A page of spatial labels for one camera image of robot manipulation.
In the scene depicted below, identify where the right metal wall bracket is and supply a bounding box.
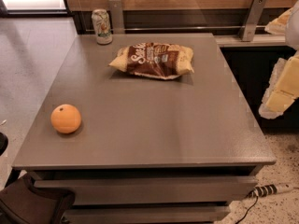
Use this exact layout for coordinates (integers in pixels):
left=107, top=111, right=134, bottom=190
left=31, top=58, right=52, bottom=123
left=239, top=0, right=267, bottom=42

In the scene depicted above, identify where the left metal wall bracket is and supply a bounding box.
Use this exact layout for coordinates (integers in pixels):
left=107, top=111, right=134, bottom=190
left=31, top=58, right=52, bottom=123
left=108, top=0, right=125, bottom=34

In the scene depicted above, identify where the black cable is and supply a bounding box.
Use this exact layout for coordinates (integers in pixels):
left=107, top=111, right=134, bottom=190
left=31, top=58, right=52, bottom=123
left=235, top=195, right=260, bottom=224

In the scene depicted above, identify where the metal rail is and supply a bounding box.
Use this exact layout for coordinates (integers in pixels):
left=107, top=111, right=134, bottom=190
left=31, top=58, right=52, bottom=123
left=85, top=24, right=269, bottom=34

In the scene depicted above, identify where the metal wall bracket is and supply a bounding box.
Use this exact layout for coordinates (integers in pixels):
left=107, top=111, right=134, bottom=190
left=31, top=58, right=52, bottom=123
left=239, top=0, right=267, bottom=42
left=108, top=0, right=125, bottom=34

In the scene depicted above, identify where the white power strip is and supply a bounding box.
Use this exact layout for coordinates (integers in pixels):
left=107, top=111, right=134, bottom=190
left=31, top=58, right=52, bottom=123
left=247, top=183, right=293, bottom=198

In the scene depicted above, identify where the brown yellow chip bag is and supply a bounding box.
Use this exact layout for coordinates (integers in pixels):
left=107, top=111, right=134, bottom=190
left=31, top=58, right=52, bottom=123
left=109, top=42, right=193, bottom=80

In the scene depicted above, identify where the dark brown chair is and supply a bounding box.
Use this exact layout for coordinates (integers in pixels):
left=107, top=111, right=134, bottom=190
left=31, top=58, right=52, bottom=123
left=0, top=174, right=75, bottom=224

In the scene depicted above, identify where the orange fruit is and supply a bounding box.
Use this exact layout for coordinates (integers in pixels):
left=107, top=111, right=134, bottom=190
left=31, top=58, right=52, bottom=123
left=50, top=104, right=81, bottom=133

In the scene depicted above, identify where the white green soda can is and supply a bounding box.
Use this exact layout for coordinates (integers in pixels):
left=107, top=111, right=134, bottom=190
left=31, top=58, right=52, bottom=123
left=92, top=8, right=113, bottom=45

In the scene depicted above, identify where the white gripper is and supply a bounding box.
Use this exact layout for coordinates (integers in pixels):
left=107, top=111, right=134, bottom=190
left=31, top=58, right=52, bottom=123
left=259, top=0, right=299, bottom=119

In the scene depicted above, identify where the grey cabinet with drawers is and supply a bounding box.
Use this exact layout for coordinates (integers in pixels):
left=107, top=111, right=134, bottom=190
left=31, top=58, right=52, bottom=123
left=13, top=34, right=276, bottom=224

